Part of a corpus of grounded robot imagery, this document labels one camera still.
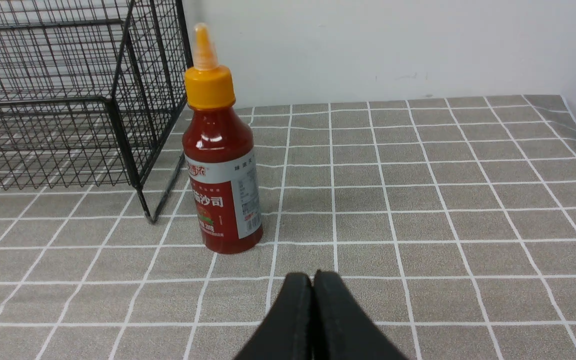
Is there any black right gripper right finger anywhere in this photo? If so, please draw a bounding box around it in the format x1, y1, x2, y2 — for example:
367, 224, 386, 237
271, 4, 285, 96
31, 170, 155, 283
311, 270, 406, 360

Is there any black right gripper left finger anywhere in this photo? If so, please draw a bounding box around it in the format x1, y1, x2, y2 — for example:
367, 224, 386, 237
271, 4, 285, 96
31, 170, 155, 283
235, 272, 314, 360

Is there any red ketchup squeeze bottle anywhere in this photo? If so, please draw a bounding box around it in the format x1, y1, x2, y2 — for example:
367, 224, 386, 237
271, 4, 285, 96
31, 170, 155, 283
182, 23, 264, 255

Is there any grey checked tablecloth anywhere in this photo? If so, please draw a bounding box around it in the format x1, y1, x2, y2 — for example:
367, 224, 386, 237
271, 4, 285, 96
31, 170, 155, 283
0, 95, 576, 360

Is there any black wire mesh shelf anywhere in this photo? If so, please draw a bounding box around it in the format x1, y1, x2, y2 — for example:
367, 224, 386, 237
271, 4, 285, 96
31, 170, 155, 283
0, 0, 194, 224

